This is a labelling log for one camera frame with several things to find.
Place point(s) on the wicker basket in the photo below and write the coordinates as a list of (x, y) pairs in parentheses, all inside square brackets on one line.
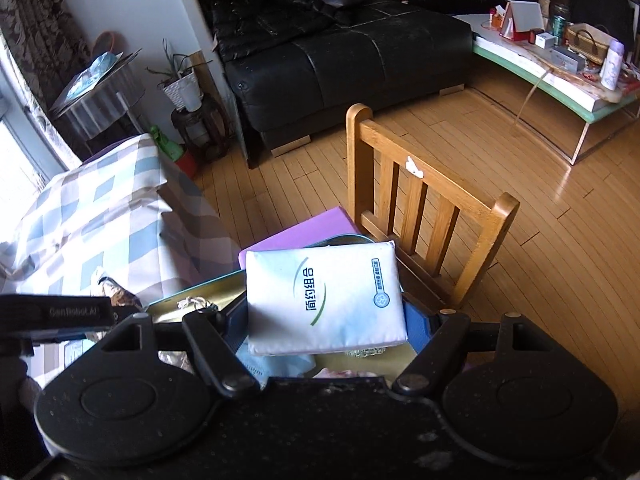
[(587, 42)]

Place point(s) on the blue plastic bag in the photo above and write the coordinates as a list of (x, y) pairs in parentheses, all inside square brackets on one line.
[(97, 67)]

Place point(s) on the black chair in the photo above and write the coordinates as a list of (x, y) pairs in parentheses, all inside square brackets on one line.
[(600, 0)]

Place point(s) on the floral patterned curtain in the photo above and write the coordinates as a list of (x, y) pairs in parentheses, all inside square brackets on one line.
[(40, 20)]

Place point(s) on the glass jar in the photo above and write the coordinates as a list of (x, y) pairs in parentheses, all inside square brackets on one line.
[(561, 10)]

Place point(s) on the red and white house box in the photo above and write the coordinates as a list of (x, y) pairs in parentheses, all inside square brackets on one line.
[(525, 17)]

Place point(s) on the green edged coffee table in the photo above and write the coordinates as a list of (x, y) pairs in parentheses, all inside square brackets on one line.
[(525, 65)]

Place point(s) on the green can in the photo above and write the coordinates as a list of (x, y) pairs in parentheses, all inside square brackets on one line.
[(558, 30)]

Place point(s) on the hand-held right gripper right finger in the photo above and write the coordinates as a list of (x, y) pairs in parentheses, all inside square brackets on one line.
[(417, 325)]

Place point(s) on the purple mat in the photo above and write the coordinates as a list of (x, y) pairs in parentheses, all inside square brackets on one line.
[(300, 230)]

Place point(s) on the leaning glass panel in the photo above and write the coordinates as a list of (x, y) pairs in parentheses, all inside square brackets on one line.
[(237, 125)]

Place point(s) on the window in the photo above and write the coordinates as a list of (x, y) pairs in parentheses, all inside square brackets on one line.
[(20, 170)]

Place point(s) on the white tissue pack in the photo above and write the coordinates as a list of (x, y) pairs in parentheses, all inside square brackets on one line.
[(325, 300)]

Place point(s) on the grey box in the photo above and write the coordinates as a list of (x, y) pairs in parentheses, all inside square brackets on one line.
[(567, 57)]

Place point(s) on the green knitted cloth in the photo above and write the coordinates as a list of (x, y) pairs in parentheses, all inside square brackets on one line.
[(365, 353)]

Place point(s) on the orange round basket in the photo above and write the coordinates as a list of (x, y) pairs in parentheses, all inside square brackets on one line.
[(100, 37)]

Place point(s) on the black leather sofa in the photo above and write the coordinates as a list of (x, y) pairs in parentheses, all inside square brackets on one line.
[(350, 75)]

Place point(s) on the white bottle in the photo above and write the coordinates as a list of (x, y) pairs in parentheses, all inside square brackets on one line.
[(611, 65)]

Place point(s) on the dark wooden plant stand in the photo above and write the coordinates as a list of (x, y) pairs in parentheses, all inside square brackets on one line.
[(197, 130)]

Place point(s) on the small white box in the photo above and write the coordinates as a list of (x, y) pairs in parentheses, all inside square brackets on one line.
[(545, 40)]

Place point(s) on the potted plant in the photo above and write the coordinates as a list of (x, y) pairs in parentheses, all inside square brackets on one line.
[(182, 92)]

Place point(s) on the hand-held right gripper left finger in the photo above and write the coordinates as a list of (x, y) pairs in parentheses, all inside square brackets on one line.
[(232, 325)]

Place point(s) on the wooden chair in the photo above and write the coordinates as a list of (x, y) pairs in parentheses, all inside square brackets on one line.
[(380, 135)]

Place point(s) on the green spray bottle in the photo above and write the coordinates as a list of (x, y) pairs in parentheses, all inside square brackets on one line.
[(170, 149)]

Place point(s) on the teal and gold tin tray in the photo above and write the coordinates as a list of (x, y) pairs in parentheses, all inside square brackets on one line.
[(225, 290)]

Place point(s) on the round metal side table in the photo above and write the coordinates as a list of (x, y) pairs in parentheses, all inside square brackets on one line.
[(95, 105)]

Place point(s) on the brown knitted cloth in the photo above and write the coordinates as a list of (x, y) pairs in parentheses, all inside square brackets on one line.
[(117, 290)]

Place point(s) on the red flower pot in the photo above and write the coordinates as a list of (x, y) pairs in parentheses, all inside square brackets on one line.
[(187, 164)]

